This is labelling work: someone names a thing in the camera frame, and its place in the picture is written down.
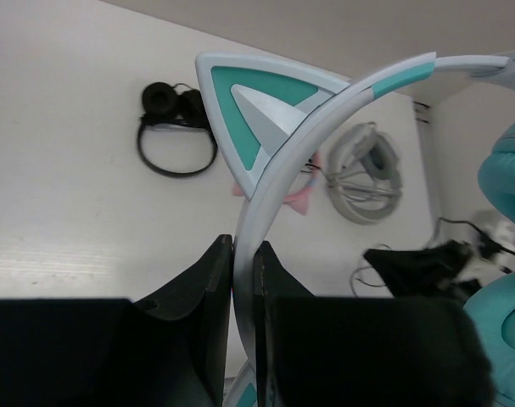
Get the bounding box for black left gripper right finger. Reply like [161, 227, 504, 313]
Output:
[253, 243, 495, 406]

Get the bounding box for black headphones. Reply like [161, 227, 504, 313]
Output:
[136, 81, 219, 177]

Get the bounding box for teal white cat-ear headphones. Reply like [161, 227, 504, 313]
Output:
[195, 51, 515, 406]

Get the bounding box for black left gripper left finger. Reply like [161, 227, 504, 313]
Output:
[0, 235, 232, 406]

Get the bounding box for black headphone cable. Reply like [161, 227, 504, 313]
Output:
[350, 243, 394, 298]

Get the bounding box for grey white headphones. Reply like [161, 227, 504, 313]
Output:
[324, 122, 403, 225]

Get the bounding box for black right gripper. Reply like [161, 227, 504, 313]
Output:
[363, 240, 482, 297]

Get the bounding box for pink blue cat-ear headphones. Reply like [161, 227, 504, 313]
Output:
[232, 152, 324, 215]

